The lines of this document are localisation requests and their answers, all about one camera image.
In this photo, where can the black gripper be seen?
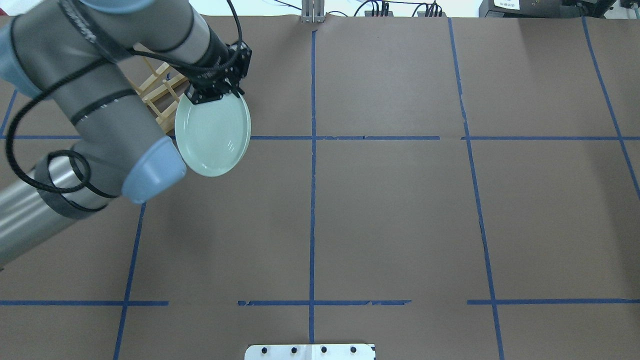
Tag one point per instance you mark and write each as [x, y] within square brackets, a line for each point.
[216, 51]

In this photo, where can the light green plate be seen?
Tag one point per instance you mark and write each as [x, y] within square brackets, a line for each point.
[213, 137]

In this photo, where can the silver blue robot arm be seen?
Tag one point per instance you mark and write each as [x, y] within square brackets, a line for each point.
[68, 51]

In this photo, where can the wooden dish rack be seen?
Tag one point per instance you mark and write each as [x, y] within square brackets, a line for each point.
[158, 85]

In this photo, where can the black label printer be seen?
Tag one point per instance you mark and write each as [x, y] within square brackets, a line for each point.
[550, 9]

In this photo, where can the aluminium frame post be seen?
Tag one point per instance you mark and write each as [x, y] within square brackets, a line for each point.
[313, 11]

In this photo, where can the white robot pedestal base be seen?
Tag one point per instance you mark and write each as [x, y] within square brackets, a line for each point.
[327, 351]

